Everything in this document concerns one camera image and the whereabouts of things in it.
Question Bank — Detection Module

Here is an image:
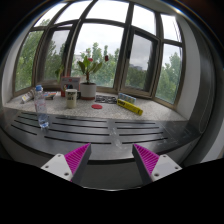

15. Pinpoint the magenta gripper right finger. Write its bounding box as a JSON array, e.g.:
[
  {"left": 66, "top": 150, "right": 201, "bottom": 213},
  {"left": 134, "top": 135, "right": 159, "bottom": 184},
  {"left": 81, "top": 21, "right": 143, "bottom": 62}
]
[{"left": 132, "top": 144, "right": 181, "bottom": 185}]

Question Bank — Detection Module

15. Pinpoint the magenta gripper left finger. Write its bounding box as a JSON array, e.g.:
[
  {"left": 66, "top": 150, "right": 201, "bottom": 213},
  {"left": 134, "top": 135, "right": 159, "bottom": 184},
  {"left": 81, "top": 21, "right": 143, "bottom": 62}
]
[{"left": 42, "top": 143, "right": 91, "bottom": 185}]

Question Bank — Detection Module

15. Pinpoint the clear plastic water bottle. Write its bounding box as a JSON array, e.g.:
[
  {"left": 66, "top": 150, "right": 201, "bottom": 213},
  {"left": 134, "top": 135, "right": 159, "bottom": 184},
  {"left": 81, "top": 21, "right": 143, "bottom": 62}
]
[{"left": 34, "top": 85, "right": 49, "bottom": 128}]

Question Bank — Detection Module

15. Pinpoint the red round coaster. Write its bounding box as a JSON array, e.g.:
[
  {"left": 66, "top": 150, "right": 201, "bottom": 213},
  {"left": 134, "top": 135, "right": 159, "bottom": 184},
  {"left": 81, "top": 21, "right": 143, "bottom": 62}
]
[{"left": 91, "top": 104, "right": 102, "bottom": 109}]

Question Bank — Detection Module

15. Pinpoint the yellow rectangular box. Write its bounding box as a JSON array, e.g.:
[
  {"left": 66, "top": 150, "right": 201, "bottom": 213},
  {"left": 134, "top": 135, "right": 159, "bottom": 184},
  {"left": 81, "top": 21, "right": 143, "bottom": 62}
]
[{"left": 117, "top": 99, "right": 143, "bottom": 115}]

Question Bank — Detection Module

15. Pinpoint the cream printed mug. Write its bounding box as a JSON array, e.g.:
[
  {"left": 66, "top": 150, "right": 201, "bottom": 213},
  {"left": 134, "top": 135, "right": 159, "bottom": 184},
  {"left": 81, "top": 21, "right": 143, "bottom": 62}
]
[{"left": 65, "top": 89, "right": 78, "bottom": 109}]

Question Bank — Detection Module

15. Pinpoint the black white patterned card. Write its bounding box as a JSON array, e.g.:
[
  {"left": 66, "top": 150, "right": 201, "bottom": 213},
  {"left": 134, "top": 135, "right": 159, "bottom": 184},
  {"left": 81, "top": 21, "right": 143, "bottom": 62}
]
[{"left": 95, "top": 95, "right": 117, "bottom": 104}]

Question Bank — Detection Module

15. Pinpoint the flat colourful box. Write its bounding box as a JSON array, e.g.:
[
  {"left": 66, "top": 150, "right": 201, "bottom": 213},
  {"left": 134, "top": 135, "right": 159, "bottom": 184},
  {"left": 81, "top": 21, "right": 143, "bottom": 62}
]
[{"left": 44, "top": 92, "right": 57, "bottom": 100}]

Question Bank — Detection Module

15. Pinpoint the light blue box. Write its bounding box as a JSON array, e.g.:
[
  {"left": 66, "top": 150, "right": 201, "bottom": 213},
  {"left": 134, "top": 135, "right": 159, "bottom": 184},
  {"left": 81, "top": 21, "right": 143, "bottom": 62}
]
[{"left": 118, "top": 93, "right": 136, "bottom": 104}]

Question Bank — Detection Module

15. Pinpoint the potted plant in white pot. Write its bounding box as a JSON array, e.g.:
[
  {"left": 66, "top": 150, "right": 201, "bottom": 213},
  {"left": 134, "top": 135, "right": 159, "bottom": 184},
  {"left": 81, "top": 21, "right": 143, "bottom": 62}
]
[{"left": 77, "top": 56, "right": 103, "bottom": 100}]

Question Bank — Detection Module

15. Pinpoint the white tube on sill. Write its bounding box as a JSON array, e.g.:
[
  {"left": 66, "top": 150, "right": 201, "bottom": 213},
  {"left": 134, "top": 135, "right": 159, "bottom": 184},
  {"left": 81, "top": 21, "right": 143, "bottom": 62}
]
[{"left": 21, "top": 89, "right": 35, "bottom": 103}]

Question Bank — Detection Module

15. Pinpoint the colourful picture box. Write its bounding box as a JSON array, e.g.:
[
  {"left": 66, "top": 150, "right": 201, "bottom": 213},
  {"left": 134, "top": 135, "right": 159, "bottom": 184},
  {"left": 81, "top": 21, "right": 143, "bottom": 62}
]
[{"left": 60, "top": 76, "right": 80, "bottom": 97}]

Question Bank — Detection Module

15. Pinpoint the window frame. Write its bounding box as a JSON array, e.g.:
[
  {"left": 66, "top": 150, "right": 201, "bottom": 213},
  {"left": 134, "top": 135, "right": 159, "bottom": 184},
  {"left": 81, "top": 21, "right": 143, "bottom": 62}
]
[{"left": 12, "top": 0, "right": 184, "bottom": 108}]

